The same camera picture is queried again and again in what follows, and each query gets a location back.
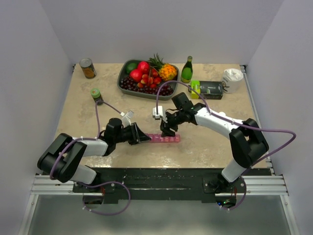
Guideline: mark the red pomegranate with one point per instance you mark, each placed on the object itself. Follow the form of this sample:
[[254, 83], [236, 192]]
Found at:
[[144, 67]]

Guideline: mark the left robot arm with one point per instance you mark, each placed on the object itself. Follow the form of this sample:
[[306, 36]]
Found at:
[[62, 158]]

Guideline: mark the pineapple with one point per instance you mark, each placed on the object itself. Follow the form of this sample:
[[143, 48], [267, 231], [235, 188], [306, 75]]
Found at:
[[166, 71]]

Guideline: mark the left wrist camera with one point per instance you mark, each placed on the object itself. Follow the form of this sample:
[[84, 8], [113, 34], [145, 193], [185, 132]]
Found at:
[[126, 118]]

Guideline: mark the red apple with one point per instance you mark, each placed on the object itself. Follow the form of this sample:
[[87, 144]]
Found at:
[[136, 75]]

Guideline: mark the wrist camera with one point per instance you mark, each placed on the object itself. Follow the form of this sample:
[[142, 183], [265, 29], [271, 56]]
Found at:
[[157, 112], [126, 118]]

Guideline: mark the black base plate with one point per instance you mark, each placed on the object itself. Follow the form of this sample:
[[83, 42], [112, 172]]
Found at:
[[184, 184]]

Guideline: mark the green-lidded spice jar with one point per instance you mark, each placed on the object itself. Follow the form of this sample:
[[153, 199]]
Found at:
[[96, 95]]

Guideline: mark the pink weekly pill organizer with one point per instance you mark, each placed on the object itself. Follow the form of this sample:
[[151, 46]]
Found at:
[[157, 138]]

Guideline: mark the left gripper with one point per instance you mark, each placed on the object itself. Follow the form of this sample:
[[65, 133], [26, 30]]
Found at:
[[137, 135]]

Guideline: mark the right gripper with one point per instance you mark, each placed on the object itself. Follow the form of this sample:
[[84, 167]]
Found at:
[[165, 127]]

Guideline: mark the black and green box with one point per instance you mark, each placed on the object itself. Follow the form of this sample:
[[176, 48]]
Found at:
[[207, 89]]

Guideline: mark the tin can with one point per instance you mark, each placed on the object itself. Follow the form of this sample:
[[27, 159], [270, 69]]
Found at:
[[87, 68]]

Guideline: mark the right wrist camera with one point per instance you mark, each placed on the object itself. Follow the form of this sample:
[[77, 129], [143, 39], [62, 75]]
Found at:
[[157, 112]]

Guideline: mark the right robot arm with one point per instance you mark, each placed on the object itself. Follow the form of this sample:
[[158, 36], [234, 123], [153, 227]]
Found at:
[[247, 142]]

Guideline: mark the grey fruit tray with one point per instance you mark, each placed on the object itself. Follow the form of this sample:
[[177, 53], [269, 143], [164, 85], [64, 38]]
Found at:
[[123, 74]]

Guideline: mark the green glass bottle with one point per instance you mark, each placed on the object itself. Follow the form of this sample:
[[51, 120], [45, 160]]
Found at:
[[187, 71]]

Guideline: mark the dark grapes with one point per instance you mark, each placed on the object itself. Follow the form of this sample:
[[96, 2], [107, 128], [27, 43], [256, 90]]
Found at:
[[128, 86]]

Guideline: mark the green lime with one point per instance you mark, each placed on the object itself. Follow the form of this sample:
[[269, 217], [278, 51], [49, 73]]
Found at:
[[130, 67]]

